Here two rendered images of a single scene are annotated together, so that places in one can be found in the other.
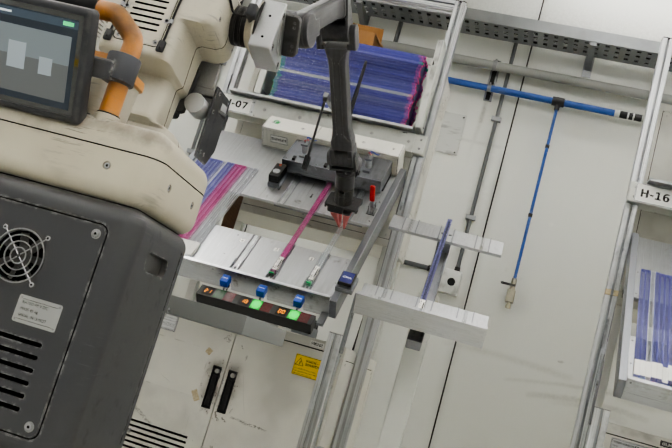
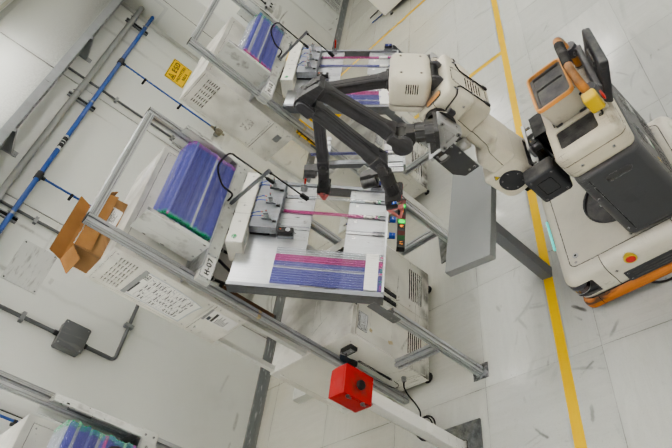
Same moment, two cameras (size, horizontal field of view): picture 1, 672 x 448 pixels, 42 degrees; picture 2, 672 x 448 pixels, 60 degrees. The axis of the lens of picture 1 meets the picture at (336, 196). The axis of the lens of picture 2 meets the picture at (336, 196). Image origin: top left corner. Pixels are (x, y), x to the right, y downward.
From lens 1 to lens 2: 3.28 m
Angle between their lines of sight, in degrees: 73
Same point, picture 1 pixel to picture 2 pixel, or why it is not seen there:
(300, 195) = (298, 222)
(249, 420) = (396, 283)
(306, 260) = (359, 207)
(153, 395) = (396, 334)
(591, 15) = not seen: outside the picture
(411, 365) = not seen: hidden behind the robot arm
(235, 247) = (361, 239)
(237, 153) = (257, 264)
